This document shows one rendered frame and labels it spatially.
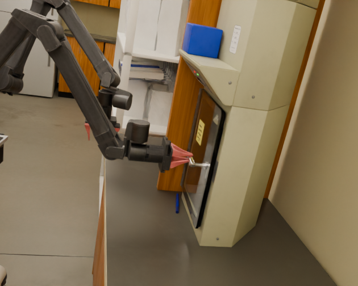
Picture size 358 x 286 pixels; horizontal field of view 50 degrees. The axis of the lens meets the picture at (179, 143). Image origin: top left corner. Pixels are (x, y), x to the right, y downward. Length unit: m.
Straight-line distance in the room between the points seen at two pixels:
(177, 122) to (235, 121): 0.40
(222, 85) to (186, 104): 0.40
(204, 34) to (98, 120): 0.42
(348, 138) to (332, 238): 0.33
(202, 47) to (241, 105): 0.26
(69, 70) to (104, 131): 0.20
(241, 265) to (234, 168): 0.30
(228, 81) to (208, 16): 0.40
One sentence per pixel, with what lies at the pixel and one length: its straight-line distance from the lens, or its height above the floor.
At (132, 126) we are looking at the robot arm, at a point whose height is 1.29.
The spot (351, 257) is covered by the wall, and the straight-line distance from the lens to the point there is 1.34.
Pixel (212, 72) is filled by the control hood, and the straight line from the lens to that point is 1.06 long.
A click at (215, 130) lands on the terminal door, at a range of 1.15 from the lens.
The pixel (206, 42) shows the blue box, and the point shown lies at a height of 1.56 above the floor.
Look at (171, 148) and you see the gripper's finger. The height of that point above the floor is 1.23.
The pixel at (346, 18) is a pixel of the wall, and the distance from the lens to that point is 1.50.
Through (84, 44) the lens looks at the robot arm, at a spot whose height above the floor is 1.44.
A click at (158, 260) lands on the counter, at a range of 1.19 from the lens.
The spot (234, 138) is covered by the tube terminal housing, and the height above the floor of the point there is 1.32.
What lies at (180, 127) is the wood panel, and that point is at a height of 1.21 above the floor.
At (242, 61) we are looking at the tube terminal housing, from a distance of 1.08.
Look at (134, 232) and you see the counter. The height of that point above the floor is 0.94.
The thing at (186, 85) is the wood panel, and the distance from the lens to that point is 1.44.
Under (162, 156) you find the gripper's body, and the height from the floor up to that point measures 1.20.
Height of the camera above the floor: 1.65
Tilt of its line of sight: 19 degrees down
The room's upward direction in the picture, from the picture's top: 11 degrees clockwise
